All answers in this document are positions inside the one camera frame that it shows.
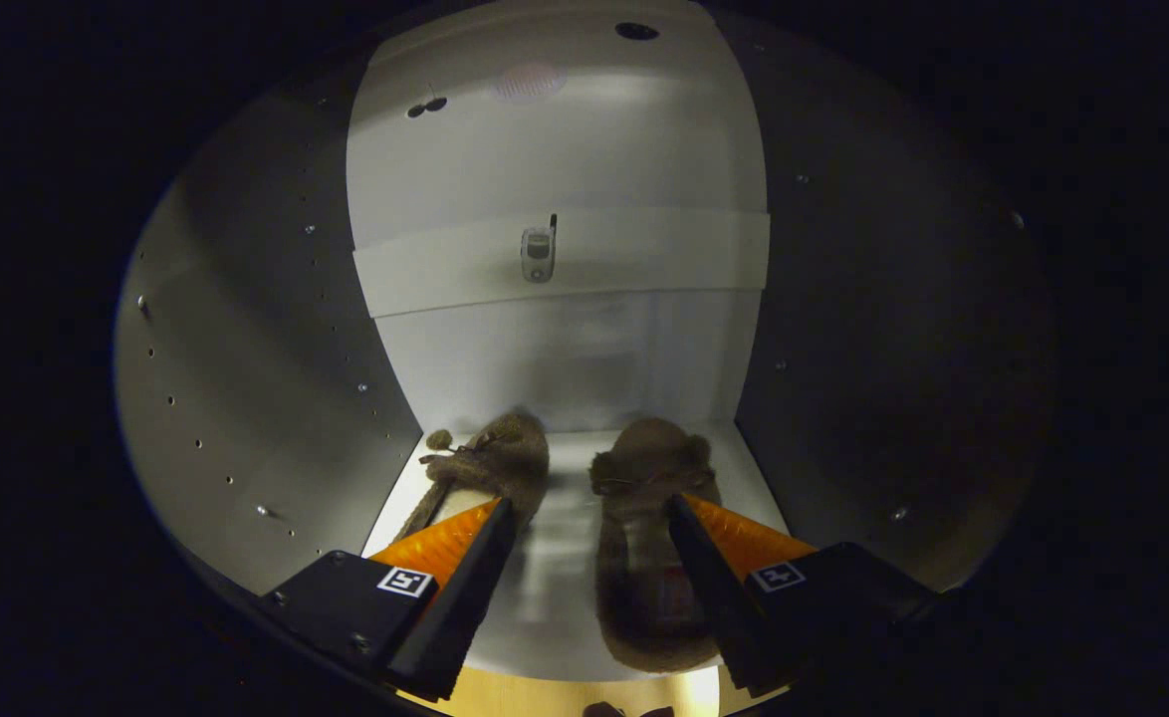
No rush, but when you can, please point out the brown fuzzy shoe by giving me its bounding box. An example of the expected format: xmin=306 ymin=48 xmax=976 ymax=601
xmin=390 ymin=410 xmax=552 ymax=544
xmin=587 ymin=417 xmax=735 ymax=673

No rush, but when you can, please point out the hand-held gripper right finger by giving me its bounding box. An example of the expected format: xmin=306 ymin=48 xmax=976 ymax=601
xmin=666 ymin=493 xmax=944 ymax=698

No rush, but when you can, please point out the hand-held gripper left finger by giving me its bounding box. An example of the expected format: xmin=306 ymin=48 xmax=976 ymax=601
xmin=261 ymin=496 xmax=521 ymax=701

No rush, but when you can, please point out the dark grey shoe cabinet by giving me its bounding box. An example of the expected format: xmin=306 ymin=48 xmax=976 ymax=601
xmin=112 ymin=0 xmax=1061 ymax=698

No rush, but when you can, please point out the white cabinet shelf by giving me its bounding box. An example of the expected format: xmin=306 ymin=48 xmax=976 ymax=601
xmin=360 ymin=428 xmax=795 ymax=683

